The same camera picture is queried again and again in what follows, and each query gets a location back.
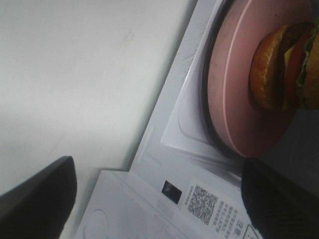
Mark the toy burger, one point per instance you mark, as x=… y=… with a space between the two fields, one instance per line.
x=285 y=69

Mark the white microwave oven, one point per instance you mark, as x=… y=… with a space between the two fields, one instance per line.
x=145 y=202

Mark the round white door button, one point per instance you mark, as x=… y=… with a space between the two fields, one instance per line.
x=97 y=226

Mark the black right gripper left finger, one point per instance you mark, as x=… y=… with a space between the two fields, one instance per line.
x=39 y=207

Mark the white warning label sticker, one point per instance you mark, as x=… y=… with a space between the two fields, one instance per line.
x=216 y=214

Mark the pink round plate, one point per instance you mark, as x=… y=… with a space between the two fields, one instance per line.
x=238 y=120

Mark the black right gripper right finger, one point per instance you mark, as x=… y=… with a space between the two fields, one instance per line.
x=277 y=207

